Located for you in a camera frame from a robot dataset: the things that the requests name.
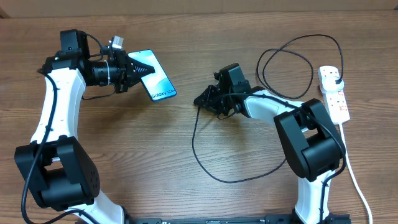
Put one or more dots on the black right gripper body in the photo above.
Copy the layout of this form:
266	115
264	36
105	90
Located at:
227	102

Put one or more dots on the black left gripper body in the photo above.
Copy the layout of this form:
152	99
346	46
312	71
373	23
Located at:
117	70

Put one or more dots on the Samsung Galaxy smartphone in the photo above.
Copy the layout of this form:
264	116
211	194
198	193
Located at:
157	84

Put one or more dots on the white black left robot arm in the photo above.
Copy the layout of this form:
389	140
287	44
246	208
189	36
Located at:
57	171

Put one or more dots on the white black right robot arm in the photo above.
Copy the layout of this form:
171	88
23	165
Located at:
311	144

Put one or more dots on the white charger plug adapter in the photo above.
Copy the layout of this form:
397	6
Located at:
331	84

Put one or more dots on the white power strip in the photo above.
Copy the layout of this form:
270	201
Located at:
335	103

